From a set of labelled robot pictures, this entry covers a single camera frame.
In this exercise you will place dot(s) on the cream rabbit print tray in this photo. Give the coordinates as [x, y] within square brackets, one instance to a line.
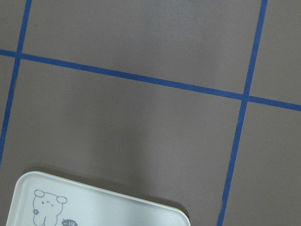
[42, 199]

